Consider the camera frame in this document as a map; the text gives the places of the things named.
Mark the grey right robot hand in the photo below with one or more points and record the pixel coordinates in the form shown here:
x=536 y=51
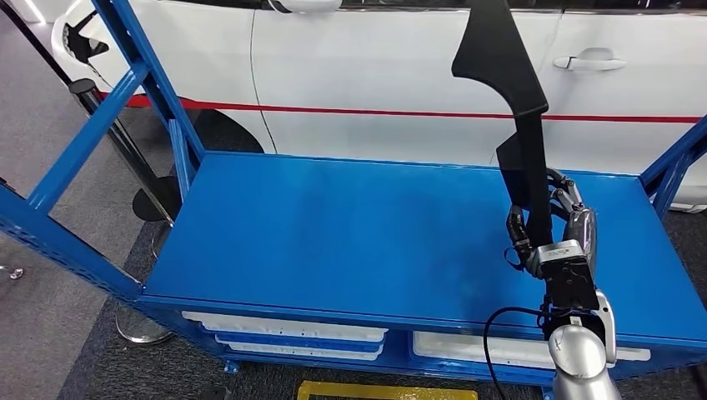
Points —
x=583 y=232

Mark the black plastic plate frame part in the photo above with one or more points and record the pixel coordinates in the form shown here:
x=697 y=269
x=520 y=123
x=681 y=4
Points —
x=497 y=55

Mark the black barrier belt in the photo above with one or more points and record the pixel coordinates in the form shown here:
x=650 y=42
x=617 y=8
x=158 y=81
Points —
x=36 y=43

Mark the yellow floor tape square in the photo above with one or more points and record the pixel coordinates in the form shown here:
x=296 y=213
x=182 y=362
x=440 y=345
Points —
x=386 y=393

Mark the white car with red stripe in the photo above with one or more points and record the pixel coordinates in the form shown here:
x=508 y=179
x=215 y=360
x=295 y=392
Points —
x=359 y=66

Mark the blue metal shelf rack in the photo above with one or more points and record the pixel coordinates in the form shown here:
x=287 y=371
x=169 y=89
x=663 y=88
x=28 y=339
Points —
x=331 y=237

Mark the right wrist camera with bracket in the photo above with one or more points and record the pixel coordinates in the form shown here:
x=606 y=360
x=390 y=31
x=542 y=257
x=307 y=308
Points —
x=569 y=287

